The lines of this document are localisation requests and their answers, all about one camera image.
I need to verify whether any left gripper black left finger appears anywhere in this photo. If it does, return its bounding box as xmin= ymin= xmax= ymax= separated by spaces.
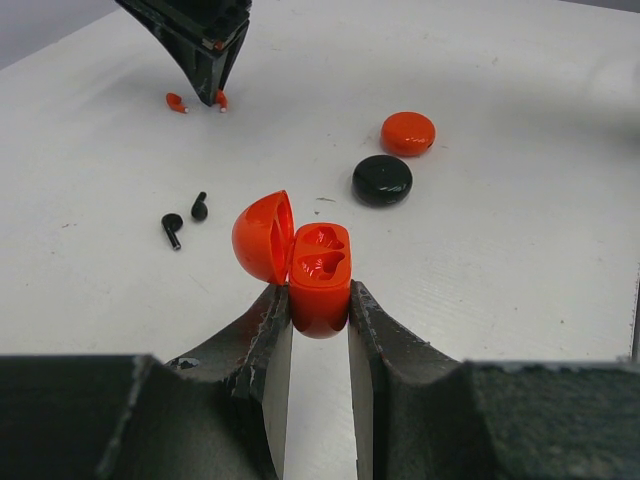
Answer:
xmin=1 ymin=286 xmax=292 ymax=479

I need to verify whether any black earbud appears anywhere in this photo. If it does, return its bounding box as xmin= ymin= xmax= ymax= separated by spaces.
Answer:
xmin=161 ymin=213 xmax=183 ymax=251
xmin=191 ymin=191 xmax=208 ymax=222

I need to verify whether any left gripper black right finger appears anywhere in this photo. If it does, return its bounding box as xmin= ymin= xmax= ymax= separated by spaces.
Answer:
xmin=348 ymin=281 xmax=639 ymax=479

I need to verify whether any black earbud charging case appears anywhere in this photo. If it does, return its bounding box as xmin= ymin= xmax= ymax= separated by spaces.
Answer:
xmin=351 ymin=154 xmax=413 ymax=207

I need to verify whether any orange earbud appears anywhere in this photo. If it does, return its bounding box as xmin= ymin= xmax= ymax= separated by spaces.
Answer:
xmin=165 ymin=92 xmax=189 ymax=114
xmin=215 ymin=90 xmax=228 ymax=113

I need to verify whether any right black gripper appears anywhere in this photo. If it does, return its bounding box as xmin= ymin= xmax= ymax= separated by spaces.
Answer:
xmin=116 ymin=0 xmax=250 ymax=106

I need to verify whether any orange charging case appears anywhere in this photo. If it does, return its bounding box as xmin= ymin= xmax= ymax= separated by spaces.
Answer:
xmin=232 ymin=190 xmax=352 ymax=339
xmin=380 ymin=111 xmax=436 ymax=157

